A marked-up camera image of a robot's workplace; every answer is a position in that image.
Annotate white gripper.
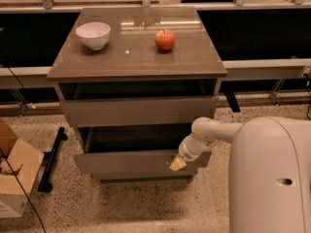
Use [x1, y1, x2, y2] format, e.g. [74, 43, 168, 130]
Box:
[169, 134, 219, 171]

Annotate grey drawer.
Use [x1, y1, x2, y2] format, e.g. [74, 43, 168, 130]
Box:
[74, 123, 210, 175]
[60, 96, 218, 127]
[92, 171, 196, 182]

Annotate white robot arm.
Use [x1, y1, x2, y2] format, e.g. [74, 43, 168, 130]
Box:
[170, 116, 311, 233]

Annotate grey drawer cabinet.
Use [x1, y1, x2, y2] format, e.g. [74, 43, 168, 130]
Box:
[47, 6, 228, 184]

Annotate red apple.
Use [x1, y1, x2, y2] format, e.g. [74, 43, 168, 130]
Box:
[155, 29, 176, 50]

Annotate black left stand foot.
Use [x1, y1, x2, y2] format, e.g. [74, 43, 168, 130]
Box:
[38, 127, 68, 193]

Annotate white ceramic bowl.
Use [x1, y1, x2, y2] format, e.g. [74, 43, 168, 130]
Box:
[76, 22, 111, 50]

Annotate cardboard box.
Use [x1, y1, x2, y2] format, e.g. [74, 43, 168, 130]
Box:
[0, 119, 44, 218]

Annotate black cable at left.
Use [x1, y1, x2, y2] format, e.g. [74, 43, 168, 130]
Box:
[0, 61, 48, 233]

